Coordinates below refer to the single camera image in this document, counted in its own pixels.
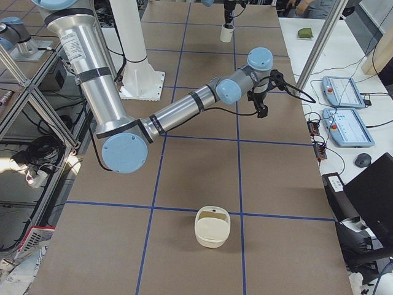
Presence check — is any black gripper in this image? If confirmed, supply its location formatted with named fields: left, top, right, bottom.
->
left=224, top=0, right=235, bottom=28
left=251, top=80, right=268, bottom=118

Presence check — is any white cup with handle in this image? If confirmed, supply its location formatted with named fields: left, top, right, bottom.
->
left=220, top=24, right=235, bottom=43

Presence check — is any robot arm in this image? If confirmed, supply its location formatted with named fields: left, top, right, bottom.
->
left=201, top=0, right=236, bottom=28
left=36, top=1, right=273, bottom=173

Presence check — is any orange electronics board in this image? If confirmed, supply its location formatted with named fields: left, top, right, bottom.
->
left=307, top=120, right=320, bottom=136

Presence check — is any green cloth pouch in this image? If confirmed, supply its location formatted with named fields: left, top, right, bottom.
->
left=297, top=28, right=314, bottom=39

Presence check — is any upper teach pendant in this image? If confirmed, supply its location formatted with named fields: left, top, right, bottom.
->
left=322, top=76, right=365, bottom=109

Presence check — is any teach pendant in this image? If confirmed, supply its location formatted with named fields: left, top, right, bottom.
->
left=322, top=108, right=375, bottom=148
left=322, top=76, right=365, bottom=109

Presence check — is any lower teach pendant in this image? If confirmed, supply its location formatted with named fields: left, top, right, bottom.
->
left=322, top=108, right=375, bottom=148

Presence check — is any black computer mouse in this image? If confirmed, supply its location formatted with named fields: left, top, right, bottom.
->
left=354, top=153, right=372, bottom=168

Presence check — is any cream ceramic container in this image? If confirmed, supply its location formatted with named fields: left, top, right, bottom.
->
left=194, top=205, right=231, bottom=248

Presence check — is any black laptop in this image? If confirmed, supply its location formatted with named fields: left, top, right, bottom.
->
left=344, top=152, right=392, bottom=246

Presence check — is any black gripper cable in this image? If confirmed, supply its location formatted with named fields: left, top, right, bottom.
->
left=270, top=69, right=317, bottom=104

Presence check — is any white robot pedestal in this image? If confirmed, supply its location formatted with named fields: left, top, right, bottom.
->
left=110, top=0, right=165, bottom=101

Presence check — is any aluminium frame post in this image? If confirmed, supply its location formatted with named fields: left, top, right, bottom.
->
left=293, top=0, right=348, bottom=95

